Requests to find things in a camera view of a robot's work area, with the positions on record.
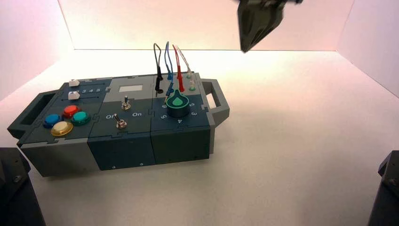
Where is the green push button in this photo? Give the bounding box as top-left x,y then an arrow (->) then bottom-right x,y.
71,111 -> 92,126

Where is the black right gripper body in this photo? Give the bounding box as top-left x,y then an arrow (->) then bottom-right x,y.
232,0 -> 303,8

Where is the grey and teal control box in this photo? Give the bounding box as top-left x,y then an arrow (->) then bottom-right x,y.
7,72 -> 231,178

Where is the red jumper cable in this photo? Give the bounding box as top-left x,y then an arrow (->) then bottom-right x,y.
172,44 -> 185,93

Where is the white jumper cable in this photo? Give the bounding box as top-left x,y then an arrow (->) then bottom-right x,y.
176,46 -> 195,91

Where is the black jumper cable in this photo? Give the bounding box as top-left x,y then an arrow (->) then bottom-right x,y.
153,43 -> 164,94

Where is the green rotary knob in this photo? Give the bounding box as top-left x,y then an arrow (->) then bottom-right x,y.
165,89 -> 191,118

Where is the red push button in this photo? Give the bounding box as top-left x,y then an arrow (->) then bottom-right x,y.
62,105 -> 81,119

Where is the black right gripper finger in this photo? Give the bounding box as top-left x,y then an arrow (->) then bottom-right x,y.
237,5 -> 262,53
247,6 -> 286,52

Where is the blue push button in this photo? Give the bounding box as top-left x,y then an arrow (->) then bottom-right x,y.
43,113 -> 63,129

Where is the yellow push button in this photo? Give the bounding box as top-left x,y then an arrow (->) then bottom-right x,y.
50,121 -> 74,137

